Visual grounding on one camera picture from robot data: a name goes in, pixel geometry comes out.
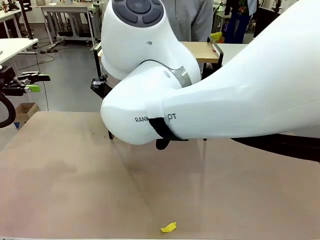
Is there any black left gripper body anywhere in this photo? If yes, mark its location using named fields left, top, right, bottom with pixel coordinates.
left=0, top=77, right=29, bottom=98

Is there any person's left forearm grey sleeve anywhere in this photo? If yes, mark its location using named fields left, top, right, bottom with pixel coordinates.
left=191, top=12, right=214, bottom=43

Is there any two-tier wood metal shelf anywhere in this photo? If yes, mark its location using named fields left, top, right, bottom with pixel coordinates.
left=93, top=36, right=224, bottom=142

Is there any cardboard box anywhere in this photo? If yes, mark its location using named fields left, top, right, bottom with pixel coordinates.
left=13, top=102, right=41, bottom=124

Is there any power strip on floor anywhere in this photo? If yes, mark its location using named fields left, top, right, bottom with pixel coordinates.
left=39, top=47, right=60, bottom=55

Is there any white side table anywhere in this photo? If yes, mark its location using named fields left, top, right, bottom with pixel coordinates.
left=0, top=38, right=40, bottom=76

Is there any white table with red objects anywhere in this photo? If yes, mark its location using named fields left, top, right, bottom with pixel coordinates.
left=0, top=9, right=25, bottom=40

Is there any grey metal workbench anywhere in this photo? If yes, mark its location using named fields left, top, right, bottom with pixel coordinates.
left=40, top=2, right=107, bottom=53

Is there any person in grey hoodie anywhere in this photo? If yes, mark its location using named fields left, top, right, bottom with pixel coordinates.
left=163, top=0, right=214, bottom=43

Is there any yellow-green object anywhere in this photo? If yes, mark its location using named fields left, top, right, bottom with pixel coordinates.
left=211, top=31, right=225, bottom=44

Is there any large white curved table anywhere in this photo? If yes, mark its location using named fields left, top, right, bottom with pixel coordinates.
left=217, top=43, right=255, bottom=66

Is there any elongated yellow paper scrap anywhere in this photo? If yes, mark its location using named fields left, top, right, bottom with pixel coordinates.
left=160, top=221, right=178, bottom=234

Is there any person in blue trousers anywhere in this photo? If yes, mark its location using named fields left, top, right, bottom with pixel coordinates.
left=223, top=0, right=259, bottom=45

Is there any black monitor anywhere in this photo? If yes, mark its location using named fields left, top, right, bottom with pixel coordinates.
left=253, top=6, right=283, bottom=39

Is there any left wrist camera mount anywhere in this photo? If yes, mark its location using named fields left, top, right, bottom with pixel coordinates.
left=0, top=66, right=17, bottom=81

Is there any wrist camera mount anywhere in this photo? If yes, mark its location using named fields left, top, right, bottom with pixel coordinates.
left=90, top=75, right=108, bottom=95
left=0, top=66, right=17, bottom=81

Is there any black sleeved left arm cable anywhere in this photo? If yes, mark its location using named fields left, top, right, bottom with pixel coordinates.
left=0, top=93, right=17, bottom=129

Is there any black sleeved arm cable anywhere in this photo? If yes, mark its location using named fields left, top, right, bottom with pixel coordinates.
left=0, top=93, right=17, bottom=129
left=155, top=134, right=320, bottom=161

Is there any black floor cable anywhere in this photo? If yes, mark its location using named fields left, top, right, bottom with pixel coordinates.
left=31, top=46, right=56, bottom=112

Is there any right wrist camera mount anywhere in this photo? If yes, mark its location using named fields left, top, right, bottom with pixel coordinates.
left=90, top=75, right=108, bottom=95

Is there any black metal post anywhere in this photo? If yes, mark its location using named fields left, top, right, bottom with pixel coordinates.
left=19, top=0, right=35, bottom=41

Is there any black strap on right arm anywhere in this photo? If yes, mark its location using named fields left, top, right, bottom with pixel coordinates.
left=148, top=115, right=190, bottom=142

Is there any black sleeved right arm cable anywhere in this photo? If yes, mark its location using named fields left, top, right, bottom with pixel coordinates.
left=155, top=134, right=320, bottom=161

